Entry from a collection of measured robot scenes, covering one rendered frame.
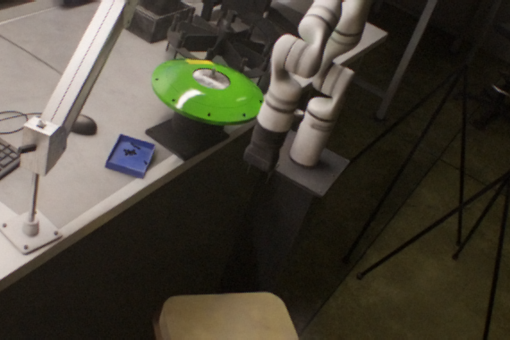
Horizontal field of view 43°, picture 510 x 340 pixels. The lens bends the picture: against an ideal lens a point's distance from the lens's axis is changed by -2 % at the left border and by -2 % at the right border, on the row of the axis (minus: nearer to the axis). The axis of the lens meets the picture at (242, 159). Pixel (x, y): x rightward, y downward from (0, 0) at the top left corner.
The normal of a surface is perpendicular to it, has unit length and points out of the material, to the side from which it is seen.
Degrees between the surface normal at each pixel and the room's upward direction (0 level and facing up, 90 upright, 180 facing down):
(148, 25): 93
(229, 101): 17
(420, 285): 0
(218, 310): 0
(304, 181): 0
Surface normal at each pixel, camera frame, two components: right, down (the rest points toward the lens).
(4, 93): 0.27, -0.78
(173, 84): -0.04, -0.68
